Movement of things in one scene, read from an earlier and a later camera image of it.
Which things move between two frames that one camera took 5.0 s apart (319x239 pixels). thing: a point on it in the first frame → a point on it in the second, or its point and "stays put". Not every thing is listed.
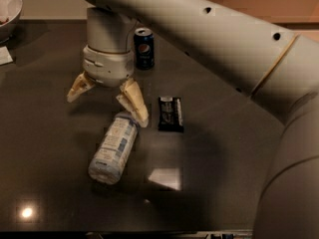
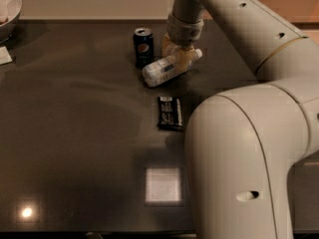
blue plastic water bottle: (114, 148) → (159, 71)
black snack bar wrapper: (169, 115) stays put
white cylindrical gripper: (108, 67) → (183, 34)
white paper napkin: (5, 56) stays put
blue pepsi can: (144, 48) stays put
